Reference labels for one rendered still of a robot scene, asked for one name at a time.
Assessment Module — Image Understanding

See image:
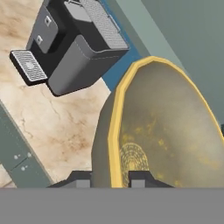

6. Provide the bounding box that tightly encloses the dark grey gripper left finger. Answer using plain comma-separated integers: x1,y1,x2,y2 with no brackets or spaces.
46,170,93,189

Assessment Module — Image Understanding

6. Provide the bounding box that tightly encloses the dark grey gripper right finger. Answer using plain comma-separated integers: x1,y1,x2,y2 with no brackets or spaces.
128,170,175,189

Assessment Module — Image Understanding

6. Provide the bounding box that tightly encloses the grey bowl with yellow rim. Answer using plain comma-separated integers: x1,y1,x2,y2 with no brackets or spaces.
90,55,224,189

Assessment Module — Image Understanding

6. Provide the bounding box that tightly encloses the grey-green cabinet door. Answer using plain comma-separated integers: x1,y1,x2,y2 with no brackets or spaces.
0,100,55,189

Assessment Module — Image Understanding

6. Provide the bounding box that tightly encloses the grey-green cabinet run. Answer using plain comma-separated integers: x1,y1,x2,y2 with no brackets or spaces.
102,0,224,126

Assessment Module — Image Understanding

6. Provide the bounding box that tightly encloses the black and grey coffee machine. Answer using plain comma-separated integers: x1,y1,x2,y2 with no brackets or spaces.
9,0,130,97

